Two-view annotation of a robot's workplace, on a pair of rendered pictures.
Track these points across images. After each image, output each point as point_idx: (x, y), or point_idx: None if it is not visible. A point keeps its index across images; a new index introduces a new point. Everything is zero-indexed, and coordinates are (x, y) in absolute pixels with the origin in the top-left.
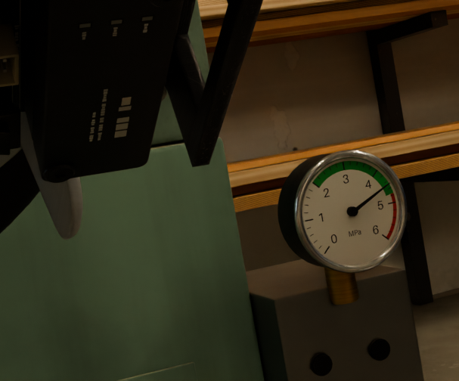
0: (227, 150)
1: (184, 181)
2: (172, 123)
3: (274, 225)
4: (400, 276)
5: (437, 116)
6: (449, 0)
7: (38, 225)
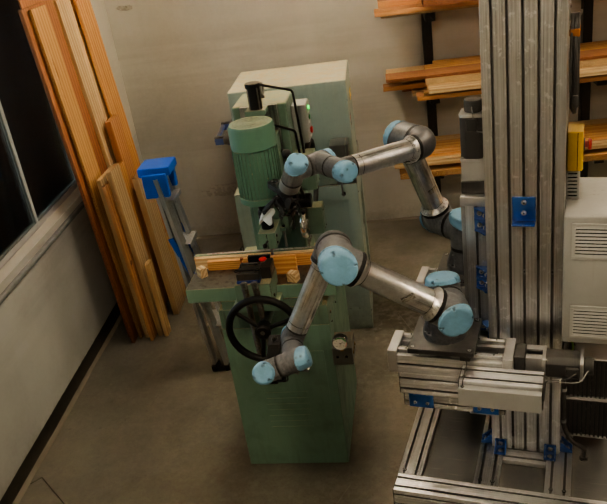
0: None
1: (323, 329)
2: (322, 322)
3: None
4: (350, 348)
5: None
6: (604, 77)
7: None
